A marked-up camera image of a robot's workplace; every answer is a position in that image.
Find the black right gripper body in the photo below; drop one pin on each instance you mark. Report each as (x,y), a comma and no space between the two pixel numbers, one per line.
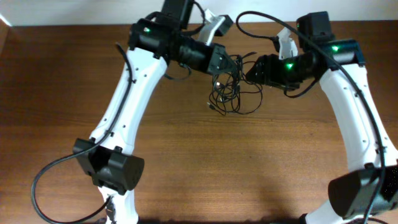
(259,69)

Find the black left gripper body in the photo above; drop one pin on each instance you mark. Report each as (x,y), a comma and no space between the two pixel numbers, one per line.
(217,59)

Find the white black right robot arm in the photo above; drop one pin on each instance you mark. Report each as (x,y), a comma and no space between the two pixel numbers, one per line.
(311,51)

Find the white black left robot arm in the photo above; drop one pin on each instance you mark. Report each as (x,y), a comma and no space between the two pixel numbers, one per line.
(154,41)

